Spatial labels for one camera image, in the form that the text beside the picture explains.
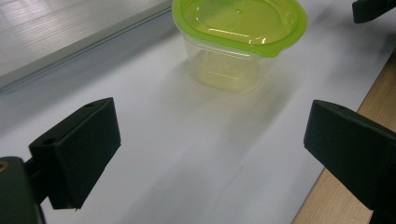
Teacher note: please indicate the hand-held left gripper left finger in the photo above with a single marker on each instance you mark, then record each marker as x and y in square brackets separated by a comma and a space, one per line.
[84, 149]

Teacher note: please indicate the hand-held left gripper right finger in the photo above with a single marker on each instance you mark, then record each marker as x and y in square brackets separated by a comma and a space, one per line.
[351, 149]

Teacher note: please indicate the clear container with green lid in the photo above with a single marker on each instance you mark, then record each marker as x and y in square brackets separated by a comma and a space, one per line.
[239, 34]

